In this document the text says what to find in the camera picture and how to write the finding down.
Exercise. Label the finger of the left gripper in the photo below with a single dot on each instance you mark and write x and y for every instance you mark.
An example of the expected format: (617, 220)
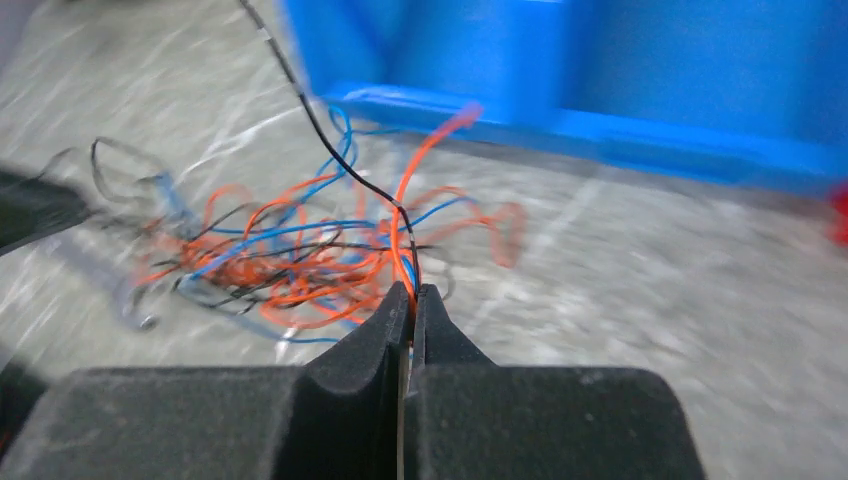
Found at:
(32, 209)

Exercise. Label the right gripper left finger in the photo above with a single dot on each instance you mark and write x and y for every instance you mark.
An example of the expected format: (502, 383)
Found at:
(335, 417)

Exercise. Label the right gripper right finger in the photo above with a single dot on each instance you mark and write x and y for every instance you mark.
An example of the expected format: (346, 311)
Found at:
(467, 417)

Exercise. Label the red plastic bin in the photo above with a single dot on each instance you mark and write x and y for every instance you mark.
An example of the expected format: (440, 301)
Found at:
(838, 202)

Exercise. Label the blue double plastic bin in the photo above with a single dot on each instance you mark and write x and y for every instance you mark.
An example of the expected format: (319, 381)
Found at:
(750, 93)

